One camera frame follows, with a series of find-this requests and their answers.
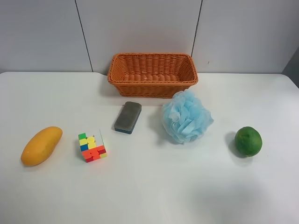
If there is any orange woven basket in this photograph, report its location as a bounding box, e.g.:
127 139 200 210
107 53 198 98

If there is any green lemon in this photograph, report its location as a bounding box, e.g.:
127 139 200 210
235 126 263 157

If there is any grey blue board eraser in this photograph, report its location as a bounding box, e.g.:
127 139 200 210
114 101 142 134

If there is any light blue bath loofah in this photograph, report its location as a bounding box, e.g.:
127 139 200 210
162 89 214 144

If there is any colourful puzzle cube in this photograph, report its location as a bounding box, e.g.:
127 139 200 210
78 129 107 163

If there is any yellow mango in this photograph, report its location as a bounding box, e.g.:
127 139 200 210
21 126 63 166

